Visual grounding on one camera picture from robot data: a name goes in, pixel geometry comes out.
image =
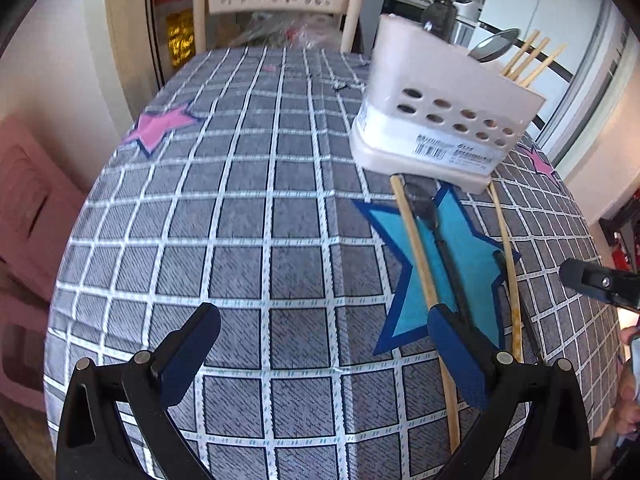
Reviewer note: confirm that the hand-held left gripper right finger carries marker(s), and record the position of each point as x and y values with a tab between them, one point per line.
457	355

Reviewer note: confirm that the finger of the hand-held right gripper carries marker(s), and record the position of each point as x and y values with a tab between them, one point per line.
585	275

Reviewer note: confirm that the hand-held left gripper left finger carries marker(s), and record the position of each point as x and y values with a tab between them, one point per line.
192	345

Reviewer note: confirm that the bamboo chopstick blue patterned end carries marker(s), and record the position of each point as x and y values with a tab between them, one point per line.
515	310

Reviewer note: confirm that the metal spoon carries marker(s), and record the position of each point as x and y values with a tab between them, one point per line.
492	46
420	200

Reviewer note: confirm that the beige plastic utensil holder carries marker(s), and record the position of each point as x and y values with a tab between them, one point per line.
390	60

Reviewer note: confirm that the person's right hand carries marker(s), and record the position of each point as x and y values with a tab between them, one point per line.
627	395

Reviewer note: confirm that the red canister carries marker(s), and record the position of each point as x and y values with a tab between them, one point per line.
620	250

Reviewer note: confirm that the grey checked star tablecloth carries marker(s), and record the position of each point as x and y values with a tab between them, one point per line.
250	210

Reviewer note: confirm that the pink plastic stool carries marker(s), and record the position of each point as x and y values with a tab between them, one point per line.
30	200

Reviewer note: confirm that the white rice cooker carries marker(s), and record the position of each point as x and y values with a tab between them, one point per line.
467	8

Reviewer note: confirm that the small dark scrap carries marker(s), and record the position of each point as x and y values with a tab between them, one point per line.
340	85

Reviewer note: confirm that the dark cloth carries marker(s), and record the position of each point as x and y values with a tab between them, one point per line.
440	17

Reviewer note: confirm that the gold foil package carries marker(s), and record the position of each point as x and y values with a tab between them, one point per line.
180	40

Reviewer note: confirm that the clear plastic bag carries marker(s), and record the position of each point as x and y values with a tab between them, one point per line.
280	35

